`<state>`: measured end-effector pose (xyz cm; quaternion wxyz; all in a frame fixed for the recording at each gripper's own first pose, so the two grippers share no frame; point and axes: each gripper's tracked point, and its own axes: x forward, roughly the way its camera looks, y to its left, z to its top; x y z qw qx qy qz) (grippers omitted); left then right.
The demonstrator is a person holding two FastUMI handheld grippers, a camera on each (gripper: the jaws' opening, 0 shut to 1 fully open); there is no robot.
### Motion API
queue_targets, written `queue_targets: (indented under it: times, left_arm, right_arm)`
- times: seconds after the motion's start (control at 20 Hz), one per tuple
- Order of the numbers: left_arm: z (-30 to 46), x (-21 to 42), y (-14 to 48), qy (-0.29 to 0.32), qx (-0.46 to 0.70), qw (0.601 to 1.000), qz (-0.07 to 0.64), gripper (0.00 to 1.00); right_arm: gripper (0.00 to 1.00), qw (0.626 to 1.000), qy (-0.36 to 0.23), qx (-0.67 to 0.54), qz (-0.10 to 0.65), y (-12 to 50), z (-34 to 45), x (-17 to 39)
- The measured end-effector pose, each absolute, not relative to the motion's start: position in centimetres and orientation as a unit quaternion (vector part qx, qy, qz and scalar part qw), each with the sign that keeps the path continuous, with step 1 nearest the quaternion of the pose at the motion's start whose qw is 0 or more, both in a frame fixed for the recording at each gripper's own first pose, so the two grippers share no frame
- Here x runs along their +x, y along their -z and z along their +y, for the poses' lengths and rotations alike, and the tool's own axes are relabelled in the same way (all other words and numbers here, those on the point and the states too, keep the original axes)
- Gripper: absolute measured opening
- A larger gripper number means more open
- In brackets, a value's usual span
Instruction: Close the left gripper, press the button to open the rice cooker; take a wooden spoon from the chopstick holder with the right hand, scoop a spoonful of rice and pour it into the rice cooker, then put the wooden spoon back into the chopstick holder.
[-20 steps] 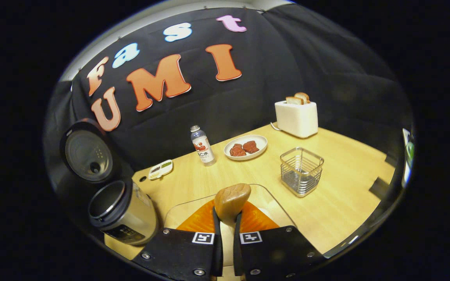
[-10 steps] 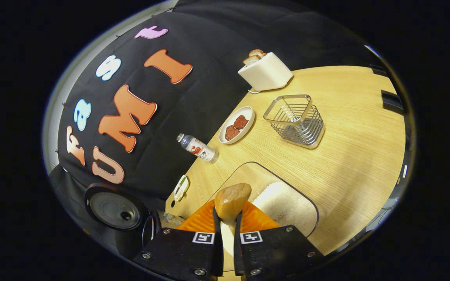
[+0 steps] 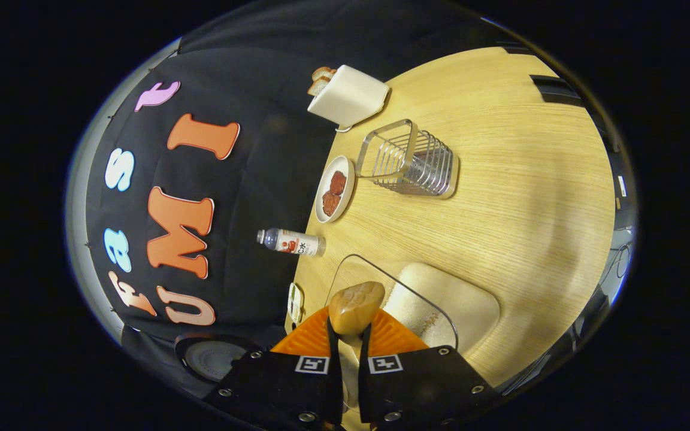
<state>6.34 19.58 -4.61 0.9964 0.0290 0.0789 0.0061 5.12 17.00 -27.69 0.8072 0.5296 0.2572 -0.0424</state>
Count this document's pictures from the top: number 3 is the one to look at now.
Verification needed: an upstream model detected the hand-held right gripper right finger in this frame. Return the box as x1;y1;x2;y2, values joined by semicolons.
358;308;504;430

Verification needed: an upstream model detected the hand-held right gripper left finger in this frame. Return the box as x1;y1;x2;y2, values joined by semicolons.
203;306;344;431

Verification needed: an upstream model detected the wooden spoon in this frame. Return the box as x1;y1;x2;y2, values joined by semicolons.
328;281;386;420

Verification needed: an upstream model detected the black rice cooker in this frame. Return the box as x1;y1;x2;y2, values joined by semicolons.
120;326;262;399

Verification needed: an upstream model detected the metal wire chopstick holder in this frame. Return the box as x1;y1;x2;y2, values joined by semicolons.
355;119;459;199

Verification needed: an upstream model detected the beige rice tray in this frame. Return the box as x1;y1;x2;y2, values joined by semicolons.
381;262;501;357

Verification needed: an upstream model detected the white divided bean dish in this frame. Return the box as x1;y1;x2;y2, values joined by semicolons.
287;282;305;325

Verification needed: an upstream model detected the clear plastic lid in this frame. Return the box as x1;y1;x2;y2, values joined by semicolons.
324;254;459;351

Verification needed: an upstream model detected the small clear drink bottle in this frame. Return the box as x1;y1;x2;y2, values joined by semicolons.
256;227;326;257

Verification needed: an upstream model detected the white round plate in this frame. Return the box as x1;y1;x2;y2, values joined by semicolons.
314;155;356;224

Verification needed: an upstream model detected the white toaster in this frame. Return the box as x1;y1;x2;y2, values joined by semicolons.
307;65;391;128

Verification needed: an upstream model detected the black table edge bracket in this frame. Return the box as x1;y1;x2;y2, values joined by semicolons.
529;75;585;107

